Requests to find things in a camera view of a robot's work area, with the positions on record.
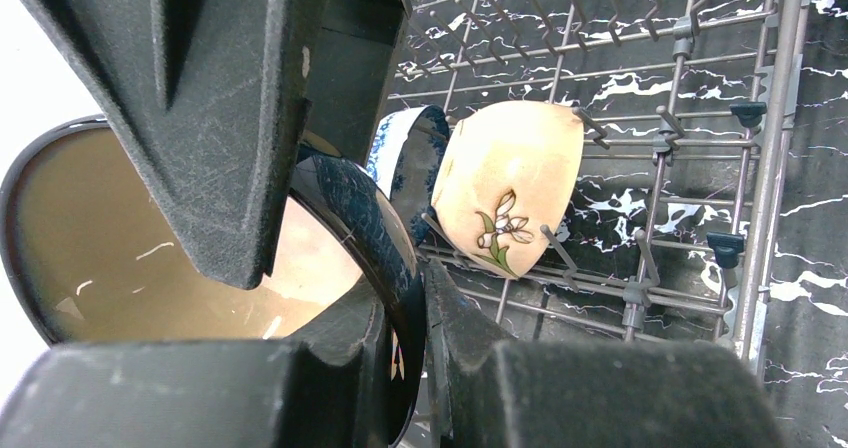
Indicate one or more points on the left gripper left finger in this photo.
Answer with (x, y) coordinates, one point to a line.
(324, 386)

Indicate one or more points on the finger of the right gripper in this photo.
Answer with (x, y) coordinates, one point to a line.
(351, 72)
(208, 99)

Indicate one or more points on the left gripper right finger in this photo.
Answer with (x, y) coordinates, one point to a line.
(490, 389)

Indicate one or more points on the blue floral bowl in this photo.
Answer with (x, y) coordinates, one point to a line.
(404, 161)

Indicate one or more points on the cream white round bowl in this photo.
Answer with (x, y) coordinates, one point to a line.
(509, 169)

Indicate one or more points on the tan interior dark bowl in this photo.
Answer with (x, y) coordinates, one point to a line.
(92, 260)

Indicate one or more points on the grey wire dish rack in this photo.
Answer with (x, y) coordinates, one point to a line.
(684, 105)

